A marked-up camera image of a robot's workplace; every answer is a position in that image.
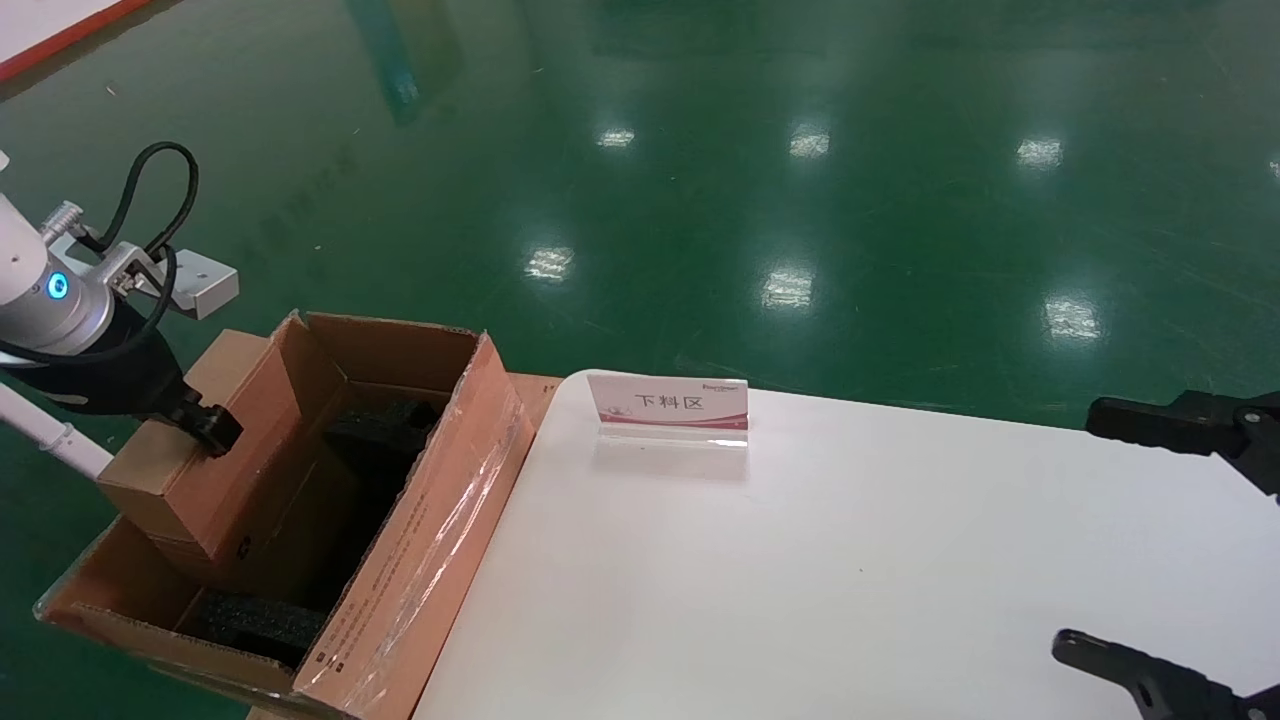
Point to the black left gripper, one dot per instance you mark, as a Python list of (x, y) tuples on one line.
[(110, 380)]

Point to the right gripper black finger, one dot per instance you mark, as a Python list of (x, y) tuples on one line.
[(1150, 425), (1150, 685)]

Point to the small cardboard box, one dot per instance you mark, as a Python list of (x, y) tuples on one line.
[(150, 475)]

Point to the white and silver left arm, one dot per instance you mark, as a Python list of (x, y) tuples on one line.
[(40, 300)]

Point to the large open cardboard box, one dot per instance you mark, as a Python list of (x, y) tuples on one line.
[(400, 600)]

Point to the white pipe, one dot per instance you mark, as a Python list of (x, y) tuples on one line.
[(50, 432)]

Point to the acrylic sign with red print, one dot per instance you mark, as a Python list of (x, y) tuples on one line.
[(670, 405)]

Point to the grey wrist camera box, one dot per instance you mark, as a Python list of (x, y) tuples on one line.
[(200, 285)]

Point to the silver camera mount bracket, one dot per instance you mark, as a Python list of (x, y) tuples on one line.
[(120, 262)]

